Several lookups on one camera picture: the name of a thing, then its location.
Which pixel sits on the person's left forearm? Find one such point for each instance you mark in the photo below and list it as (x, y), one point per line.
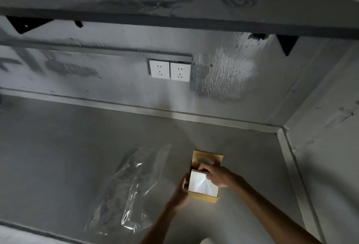
(159, 222)

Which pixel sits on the person's right hand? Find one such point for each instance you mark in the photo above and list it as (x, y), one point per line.
(221, 176)

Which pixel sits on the person's right forearm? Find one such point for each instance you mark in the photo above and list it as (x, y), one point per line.
(273, 213)

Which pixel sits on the person's right thumb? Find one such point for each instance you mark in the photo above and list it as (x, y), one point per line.
(208, 175)

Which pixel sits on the clear plastic bag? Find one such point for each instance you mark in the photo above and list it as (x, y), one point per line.
(127, 190)

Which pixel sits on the person's left hand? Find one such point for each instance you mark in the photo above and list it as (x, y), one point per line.
(179, 194)

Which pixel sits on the grey wall shelf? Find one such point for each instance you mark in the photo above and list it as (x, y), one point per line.
(179, 8)

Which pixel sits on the person's left thumb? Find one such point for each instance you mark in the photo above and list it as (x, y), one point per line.
(186, 181)

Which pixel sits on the brown cardboard box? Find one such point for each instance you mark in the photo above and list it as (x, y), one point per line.
(207, 157)

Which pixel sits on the small black shelf bracket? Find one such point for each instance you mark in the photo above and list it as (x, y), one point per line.
(78, 23)

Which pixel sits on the white object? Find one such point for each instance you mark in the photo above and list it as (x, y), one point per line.
(209, 241)

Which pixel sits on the large black shelf bracket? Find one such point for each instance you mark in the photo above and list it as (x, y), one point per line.
(23, 23)
(286, 43)

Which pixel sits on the white wall socket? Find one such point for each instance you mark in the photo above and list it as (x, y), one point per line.
(180, 71)
(159, 69)

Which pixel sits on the white socket panel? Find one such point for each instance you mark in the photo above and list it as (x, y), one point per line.
(202, 185)

